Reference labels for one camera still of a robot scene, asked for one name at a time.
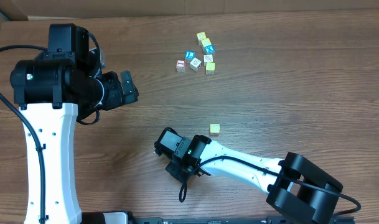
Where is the blue X block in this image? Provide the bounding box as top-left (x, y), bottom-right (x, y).
top-left (204, 45), bottom-right (215, 54)

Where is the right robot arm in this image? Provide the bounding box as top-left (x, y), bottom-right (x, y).
top-left (154, 128), bottom-right (343, 223)

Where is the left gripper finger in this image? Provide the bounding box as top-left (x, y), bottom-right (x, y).
top-left (124, 91), bottom-right (139, 105)
top-left (120, 70), bottom-right (139, 96)

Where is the yellow block far top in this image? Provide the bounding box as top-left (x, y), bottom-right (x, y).
top-left (196, 32), bottom-right (207, 45)

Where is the white block red side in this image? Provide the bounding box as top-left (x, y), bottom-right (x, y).
top-left (190, 57), bottom-right (202, 72)

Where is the blue L block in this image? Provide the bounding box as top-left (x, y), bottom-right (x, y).
top-left (184, 50), bottom-right (195, 62)

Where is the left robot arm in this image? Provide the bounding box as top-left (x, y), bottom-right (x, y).
top-left (10, 24), bottom-right (139, 223)

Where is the yellow block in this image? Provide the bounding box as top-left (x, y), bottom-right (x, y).
top-left (205, 62), bottom-right (215, 75)
top-left (196, 32), bottom-right (207, 45)
top-left (200, 38), bottom-right (212, 50)

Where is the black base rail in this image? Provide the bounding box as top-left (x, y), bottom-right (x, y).
top-left (82, 210), bottom-right (355, 224)

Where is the red I block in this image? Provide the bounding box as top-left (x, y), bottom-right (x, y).
top-left (175, 60), bottom-right (186, 72)

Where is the yellow block lower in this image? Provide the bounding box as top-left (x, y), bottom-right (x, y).
top-left (205, 62), bottom-right (215, 75)

